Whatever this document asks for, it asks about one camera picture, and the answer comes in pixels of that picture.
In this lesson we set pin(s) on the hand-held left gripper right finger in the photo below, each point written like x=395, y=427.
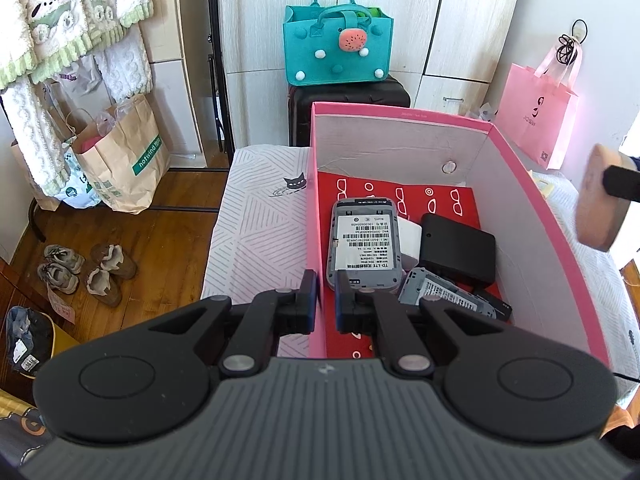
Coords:
x=347, y=310

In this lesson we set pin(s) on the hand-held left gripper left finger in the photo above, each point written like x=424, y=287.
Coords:
x=307, y=305

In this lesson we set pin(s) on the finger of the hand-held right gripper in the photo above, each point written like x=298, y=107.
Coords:
x=622, y=180

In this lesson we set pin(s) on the pink round case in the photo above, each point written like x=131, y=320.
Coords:
x=595, y=210

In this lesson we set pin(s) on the dark grey pocket router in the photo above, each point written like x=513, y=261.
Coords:
x=362, y=245

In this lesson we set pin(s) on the white charger cube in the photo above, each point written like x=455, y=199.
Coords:
x=412, y=245

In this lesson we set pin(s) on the blue grey pocket router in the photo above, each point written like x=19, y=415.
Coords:
x=440, y=295

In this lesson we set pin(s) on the pink cardboard box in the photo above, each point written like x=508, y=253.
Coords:
x=520, y=175

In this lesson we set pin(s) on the black rectangular box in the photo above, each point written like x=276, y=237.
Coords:
x=455, y=250

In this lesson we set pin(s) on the black battery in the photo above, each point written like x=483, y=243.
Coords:
x=500, y=307

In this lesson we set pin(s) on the white patterned tablecloth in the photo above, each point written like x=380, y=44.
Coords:
x=255, y=240

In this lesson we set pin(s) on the pink gift bag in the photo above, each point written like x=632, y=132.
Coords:
x=540, y=115

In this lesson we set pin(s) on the red printed sheet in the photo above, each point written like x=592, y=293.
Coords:
x=380, y=187

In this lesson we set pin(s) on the tan fleece boot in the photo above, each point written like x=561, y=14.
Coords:
x=105, y=287
x=116, y=261

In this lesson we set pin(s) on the black suitcase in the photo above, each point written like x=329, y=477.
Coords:
x=350, y=97

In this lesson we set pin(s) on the brown paper bag green label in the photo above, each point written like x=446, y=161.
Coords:
x=125, y=170

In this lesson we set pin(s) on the teal felt handbag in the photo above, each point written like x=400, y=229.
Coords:
x=310, y=65

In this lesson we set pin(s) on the grey sneaker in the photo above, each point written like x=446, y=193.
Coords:
x=65, y=259
x=59, y=279

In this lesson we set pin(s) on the white green plastic bag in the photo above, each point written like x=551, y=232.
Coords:
x=80, y=192

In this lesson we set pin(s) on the white wardrobe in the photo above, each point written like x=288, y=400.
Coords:
x=260, y=35

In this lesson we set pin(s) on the blue denim cloth with tags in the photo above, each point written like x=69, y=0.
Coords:
x=25, y=335

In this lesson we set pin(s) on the black clothes rack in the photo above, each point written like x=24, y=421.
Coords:
x=34, y=220

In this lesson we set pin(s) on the yellow black printed cushion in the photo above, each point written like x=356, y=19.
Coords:
x=17, y=420

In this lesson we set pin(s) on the white printed plastic bag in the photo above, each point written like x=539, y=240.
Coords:
x=80, y=80

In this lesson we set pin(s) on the brown paper shopping bag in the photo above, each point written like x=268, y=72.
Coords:
x=25, y=125

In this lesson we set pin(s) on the black door frame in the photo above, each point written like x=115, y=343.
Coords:
x=216, y=60

